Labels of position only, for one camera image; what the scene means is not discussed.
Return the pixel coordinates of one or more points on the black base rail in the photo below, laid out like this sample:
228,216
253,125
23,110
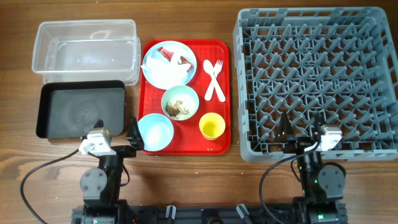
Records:
238,214

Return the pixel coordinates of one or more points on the red serving tray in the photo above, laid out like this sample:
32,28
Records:
187,139

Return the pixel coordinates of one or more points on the rice and food scraps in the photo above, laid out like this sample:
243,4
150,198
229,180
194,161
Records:
177,110

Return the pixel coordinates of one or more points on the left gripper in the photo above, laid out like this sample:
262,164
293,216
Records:
134,139

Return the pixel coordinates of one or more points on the mint green bowl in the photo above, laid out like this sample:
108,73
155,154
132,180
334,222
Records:
184,93

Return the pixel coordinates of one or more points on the grey dishwasher rack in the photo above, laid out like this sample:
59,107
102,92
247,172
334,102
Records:
338,62

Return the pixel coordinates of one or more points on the yellow cup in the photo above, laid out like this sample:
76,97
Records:
212,126

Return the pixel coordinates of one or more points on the light blue plate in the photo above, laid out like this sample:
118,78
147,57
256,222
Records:
173,46

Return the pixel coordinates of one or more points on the light blue bowl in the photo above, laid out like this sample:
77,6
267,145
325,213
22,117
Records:
156,130

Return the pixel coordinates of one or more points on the white napkin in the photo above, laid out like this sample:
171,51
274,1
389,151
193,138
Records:
170,70

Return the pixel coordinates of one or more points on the black rectangular tray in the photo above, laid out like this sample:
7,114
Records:
71,109

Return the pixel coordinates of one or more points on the clear plastic waste bin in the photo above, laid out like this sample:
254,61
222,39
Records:
87,50

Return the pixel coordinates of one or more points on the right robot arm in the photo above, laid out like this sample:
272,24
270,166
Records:
322,182

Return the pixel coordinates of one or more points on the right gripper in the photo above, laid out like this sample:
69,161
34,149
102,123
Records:
282,138

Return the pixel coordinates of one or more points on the red snack wrapper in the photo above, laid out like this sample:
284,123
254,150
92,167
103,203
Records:
181,60

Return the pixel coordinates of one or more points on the white plastic spoon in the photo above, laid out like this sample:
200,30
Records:
214,81

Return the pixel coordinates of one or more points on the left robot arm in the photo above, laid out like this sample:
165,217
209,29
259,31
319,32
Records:
101,185

